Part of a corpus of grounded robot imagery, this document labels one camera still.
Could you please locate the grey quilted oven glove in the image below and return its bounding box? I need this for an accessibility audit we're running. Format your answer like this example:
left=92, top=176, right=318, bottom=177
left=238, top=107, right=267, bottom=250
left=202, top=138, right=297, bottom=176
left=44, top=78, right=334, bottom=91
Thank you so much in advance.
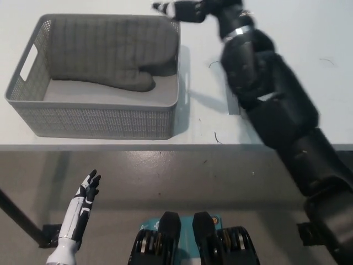
left=48, top=17, right=179, bottom=93

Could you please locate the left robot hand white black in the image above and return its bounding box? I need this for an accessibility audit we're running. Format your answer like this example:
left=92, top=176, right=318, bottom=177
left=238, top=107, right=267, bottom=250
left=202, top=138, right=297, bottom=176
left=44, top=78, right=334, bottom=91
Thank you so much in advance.
left=57, top=169, right=102, bottom=242

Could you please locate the black table leg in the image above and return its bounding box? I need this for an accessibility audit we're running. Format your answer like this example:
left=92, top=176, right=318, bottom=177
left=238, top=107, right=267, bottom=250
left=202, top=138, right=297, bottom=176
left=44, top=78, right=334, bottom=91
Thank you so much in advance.
left=0, top=187, right=47, bottom=248

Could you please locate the small grey perforated container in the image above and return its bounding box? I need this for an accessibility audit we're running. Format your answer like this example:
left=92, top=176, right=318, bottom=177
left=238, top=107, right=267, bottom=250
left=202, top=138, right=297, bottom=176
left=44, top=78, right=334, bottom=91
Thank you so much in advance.
left=227, top=88, right=245, bottom=115

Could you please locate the large grey perforated basket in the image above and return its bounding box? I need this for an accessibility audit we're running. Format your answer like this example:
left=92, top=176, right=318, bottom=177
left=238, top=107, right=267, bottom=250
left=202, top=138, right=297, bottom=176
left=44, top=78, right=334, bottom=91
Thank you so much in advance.
left=4, top=14, right=191, bottom=140

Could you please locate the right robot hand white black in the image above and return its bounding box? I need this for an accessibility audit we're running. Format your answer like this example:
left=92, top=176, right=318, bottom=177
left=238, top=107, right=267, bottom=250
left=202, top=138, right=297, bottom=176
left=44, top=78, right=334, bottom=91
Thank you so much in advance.
left=152, top=0, right=253, bottom=41

